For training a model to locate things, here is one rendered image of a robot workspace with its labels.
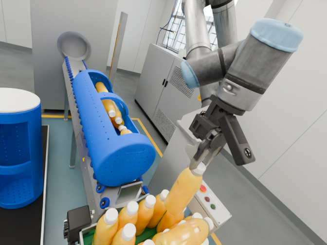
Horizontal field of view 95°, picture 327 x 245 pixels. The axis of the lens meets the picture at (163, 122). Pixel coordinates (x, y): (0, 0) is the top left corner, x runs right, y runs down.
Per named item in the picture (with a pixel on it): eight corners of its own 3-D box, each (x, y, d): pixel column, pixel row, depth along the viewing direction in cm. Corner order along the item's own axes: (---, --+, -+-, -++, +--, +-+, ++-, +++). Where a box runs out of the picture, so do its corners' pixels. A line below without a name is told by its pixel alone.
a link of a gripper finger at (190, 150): (181, 157, 47) (197, 134, 43) (193, 172, 43) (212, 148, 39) (174, 157, 44) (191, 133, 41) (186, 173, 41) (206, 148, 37)
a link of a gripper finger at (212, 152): (197, 153, 51) (207, 132, 46) (209, 166, 47) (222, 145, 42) (190, 155, 49) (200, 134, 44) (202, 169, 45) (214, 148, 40)
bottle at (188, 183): (180, 196, 57) (202, 162, 48) (185, 215, 51) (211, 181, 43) (162, 194, 55) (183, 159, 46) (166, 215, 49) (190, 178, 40)
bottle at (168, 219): (165, 243, 64) (182, 221, 56) (153, 230, 67) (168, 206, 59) (173, 231, 70) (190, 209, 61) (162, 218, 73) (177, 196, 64)
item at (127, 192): (133, 194, 76) (140, 178, 70) (135, 198, 74) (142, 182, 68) (114, 200, 70) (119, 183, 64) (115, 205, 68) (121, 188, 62)
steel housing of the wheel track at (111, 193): (83, 83, 233) (85, 61, 217) (137, 225, 92) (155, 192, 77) (61, 79, 215) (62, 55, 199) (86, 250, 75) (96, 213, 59)
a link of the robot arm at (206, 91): (203, 104, 129) (199, 85, 132) (224, 99, 122) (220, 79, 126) (199, 99, 115) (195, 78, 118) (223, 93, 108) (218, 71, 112)
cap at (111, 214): (114, 225, 47) (115, 222, 46) (101, 222, 47) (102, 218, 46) (118, 213, 50) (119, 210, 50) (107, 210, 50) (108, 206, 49)
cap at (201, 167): (199, 166, 47) (202, 161, 46) (204, 176, 43) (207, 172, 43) (189, 164, 45) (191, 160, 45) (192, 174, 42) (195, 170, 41)
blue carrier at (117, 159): (105, 102, 140) (113, 73, 128) (145, 180, 83) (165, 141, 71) (70, 98, 122) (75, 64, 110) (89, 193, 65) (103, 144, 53)
